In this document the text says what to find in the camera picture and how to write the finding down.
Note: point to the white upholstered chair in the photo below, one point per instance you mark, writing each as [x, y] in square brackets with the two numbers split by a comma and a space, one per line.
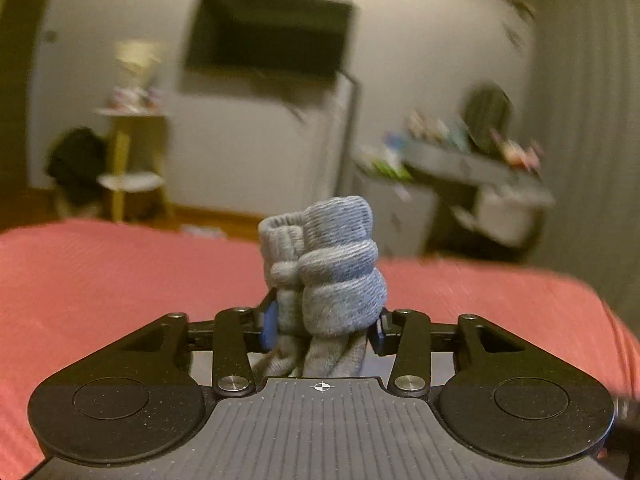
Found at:
[505, 220]

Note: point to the dark wooden door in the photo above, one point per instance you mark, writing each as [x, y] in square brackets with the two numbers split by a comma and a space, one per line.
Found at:
[20, 75]

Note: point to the grey sock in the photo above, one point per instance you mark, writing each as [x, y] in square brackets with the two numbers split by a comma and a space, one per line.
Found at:
[330, 270]

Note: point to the wall television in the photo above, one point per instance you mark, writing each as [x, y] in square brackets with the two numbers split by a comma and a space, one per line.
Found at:
[265, 32]

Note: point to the grey drawer cabinet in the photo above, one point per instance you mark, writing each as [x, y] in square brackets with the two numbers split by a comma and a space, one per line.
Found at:
[400, 215]

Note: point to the grey vanity desk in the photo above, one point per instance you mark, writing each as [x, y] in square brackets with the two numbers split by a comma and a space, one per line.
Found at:
[480, 170]

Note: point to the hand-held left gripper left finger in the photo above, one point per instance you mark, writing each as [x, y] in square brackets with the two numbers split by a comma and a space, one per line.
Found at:
[231, 350]

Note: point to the pink ribbed blanket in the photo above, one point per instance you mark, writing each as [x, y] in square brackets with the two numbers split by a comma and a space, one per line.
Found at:
[100, 300]

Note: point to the green packet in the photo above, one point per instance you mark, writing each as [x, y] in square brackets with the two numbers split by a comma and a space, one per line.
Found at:
[395, 171]

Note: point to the round black-framed mirror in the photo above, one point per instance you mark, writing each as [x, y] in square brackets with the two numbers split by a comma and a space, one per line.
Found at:
[487, 120]

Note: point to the yellow side table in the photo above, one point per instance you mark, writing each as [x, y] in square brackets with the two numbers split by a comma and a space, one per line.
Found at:
[131, 160]

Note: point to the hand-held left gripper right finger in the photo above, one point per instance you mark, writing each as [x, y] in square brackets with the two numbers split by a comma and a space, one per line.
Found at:
[411, 350]

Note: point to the black bag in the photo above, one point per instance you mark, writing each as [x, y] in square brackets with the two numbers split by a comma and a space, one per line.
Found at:
[77, 160]

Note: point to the wrapped flower bouquet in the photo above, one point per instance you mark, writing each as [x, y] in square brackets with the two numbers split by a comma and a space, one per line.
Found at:
[136, 67]

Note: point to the blue and white box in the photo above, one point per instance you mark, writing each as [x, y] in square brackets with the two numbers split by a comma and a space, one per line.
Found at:
[392, 145]

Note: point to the pink plush toy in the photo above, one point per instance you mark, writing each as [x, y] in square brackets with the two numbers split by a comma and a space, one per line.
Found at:
[522, 152]

